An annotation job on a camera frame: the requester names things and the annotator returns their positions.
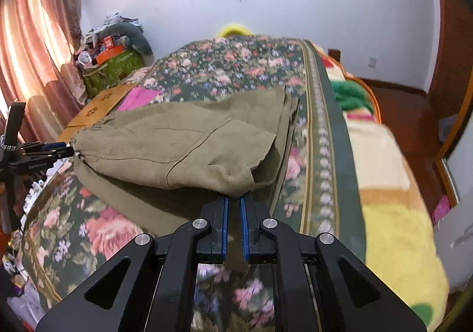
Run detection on yellow patterned fleece blanket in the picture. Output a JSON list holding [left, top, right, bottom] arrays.
[[314, 42, 449, 332]]

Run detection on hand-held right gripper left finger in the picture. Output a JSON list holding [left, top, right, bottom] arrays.
[[35, 196, 230, 332]]

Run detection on orange box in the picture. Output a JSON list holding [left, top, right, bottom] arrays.
[[97, 46, 126, 61]]

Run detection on pink curtain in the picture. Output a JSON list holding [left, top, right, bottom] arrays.
[[0, 0, 87, 148]]

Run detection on yellow plush cushion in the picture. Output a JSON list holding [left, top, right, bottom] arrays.
[[215, 23, 255, 38]]

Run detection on bedside clutter pile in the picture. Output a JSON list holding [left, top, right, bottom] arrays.
[[0, 170, 48, 318]]

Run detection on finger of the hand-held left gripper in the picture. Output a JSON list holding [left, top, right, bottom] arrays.
[[20, 141, 75, 158], [5, 155, 60, 175]]

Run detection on pink paper sheet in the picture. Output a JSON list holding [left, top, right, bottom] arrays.
[[117, 86, 163, 111]]

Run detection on wooden door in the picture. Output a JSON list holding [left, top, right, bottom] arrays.
[[429, 0, 473, 122]]

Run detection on wooden lap table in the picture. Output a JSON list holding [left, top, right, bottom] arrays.
[[67, 83, 137, 129]]

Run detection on dark floral blanket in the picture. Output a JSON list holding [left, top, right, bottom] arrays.
[[20, 36, 365, 332]]

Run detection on grey bolster cushion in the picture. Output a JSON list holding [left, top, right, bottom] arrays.
[[111, 24, 154, 57]]

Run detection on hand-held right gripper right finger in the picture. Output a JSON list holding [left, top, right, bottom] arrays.
[[239, 196, 425, 332]]

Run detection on olive green pants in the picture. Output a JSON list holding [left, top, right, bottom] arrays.
[[72, 85, 301, 274]]

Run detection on pale grey object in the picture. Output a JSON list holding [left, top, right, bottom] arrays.
[[432, 203, 473, 292]]

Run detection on pile of clothes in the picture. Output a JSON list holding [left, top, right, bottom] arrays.
[[87, 14, 145, 45]]

